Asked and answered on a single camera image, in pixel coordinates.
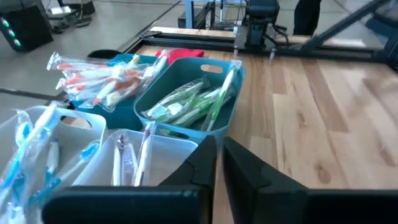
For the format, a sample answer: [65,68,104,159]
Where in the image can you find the black cabinet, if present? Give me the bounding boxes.
[0,3,54,53]

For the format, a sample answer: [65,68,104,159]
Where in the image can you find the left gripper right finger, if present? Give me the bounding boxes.
[222,136,398,224]

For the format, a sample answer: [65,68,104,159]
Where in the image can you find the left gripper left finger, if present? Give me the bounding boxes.
[42,135,218,224]

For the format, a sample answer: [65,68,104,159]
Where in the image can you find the wooden workbench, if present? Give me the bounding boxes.
[177,0,249,30]

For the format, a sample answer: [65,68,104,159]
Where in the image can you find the grey-blue plastic bin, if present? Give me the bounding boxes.
[132,57,246,147]

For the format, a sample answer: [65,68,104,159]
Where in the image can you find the clear frosted plastic bin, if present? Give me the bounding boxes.
[71,129,199,187]

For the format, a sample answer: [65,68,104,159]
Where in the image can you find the red cloth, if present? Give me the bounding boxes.
[155,48,205,65]

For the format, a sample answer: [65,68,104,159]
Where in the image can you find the white plastic bin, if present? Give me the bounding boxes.
[0,105,108,224]

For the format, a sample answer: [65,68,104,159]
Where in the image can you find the teal plastic bin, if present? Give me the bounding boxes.
[70,53,163,132]

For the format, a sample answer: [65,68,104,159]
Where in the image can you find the orange toothbrushes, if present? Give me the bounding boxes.
[46,51,111,73]

